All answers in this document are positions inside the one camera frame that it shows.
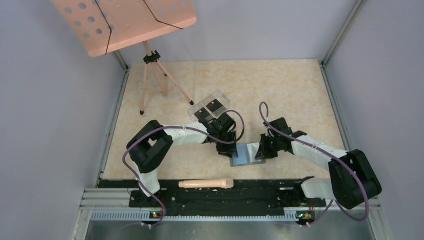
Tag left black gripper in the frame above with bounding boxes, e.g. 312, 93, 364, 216
215, 129, 238, 158

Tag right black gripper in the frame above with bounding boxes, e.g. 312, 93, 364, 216
255, 133, 282, 160

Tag grey leather card holder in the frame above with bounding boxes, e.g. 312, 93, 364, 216
230, 142, 268, 168

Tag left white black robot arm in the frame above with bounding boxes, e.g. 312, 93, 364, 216
125, 112, 238, 207

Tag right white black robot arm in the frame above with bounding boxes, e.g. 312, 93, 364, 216
255, 117, 383, 210

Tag blue card in holder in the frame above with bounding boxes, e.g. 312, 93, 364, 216
232, 144, 258, 166

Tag pink toy microphone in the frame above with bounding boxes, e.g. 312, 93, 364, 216
178, 177, 235, 189

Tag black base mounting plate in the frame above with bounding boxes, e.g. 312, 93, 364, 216
98, 179, 327, 219

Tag pink perforated music stand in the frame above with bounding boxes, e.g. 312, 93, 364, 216
52, 0, 198, 106

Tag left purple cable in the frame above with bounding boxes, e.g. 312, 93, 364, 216
122, 110, 246, 229

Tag black cord on stand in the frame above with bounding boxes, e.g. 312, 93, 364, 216
94, 0, 184, 56

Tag aluminium front rail frame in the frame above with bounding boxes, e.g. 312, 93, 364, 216
72, 180, 393, 240

